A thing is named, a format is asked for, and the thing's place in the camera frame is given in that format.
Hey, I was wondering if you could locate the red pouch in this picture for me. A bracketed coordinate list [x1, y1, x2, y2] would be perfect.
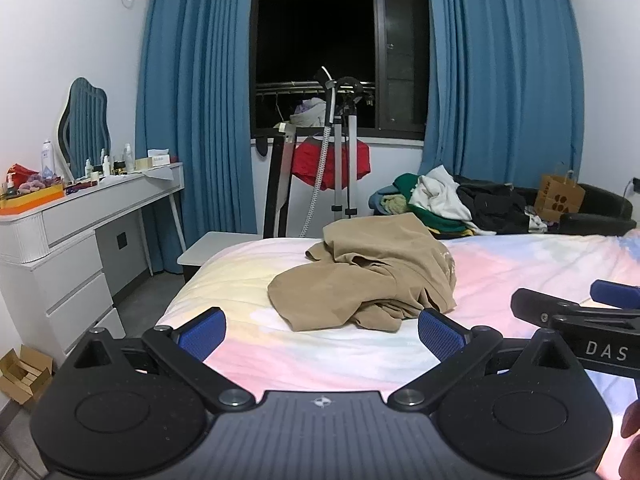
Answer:
[6, 162, 42, 189]

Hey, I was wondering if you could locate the white bench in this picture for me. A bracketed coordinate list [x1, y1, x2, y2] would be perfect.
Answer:
[177, 231, 263, 282]

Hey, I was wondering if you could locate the pile of clothes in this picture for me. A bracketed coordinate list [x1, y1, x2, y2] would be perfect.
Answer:
[369, 165, 556, 239]

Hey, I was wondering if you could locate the dark window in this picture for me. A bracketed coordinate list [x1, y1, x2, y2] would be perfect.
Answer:
[249, 0, 432, 137]

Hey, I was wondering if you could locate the red garment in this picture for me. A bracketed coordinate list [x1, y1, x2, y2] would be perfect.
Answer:
[292, 137, 372, 191]

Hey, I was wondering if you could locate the orange tray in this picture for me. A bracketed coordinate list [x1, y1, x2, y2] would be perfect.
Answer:
[0, 183, 66, 211]

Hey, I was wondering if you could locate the bed with pastel cover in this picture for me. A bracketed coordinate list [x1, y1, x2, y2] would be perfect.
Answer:
[155, 227, 640, 476]

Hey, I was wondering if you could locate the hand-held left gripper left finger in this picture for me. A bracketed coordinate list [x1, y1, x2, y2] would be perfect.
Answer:
[70, 306, 257, 413]

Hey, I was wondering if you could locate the white stand pole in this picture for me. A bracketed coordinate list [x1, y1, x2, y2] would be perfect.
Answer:
[299, 65, 377, 238]

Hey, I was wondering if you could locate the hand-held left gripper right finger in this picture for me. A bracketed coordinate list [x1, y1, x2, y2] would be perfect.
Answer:
[387, 307, 576, 413]

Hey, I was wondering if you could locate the hanging grey white garment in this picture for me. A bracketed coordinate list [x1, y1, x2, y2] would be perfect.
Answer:
[290, 97, 328, 128]

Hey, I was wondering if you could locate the metal drying rail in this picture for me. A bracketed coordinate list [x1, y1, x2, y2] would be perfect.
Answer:
[255, 81, 377, 97]

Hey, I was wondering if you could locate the white dressing table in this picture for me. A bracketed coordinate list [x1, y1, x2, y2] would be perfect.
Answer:
[0, 161, 186, 361]

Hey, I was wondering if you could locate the wavy white-framed mirror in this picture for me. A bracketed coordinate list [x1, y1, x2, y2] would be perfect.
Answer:
[56, 77, 112, 181]

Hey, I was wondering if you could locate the blue curtain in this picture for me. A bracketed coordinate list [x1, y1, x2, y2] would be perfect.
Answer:
[135, 0, 257, 276]
[422, 0, 586, 196]

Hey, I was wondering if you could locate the cardboard box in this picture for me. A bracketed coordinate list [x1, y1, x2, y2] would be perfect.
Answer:
[0, 345, 55, 407]

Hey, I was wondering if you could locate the tan shirt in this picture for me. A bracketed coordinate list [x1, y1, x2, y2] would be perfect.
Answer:
[267, 212, 458, 333]

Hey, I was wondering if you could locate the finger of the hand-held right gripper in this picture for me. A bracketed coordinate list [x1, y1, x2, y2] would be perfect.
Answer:
[511, 287, 593, 332]
[590, 280, 640, 309]

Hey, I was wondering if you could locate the brown paper bag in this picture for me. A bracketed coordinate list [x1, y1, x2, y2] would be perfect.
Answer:
[534, 162, 587, 223]

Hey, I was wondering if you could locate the black sofa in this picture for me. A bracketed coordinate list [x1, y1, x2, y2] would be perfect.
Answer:
[452, 175, 633, 237]

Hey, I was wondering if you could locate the person's right hand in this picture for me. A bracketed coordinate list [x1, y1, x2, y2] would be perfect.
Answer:
[621, 399, 640, 440]

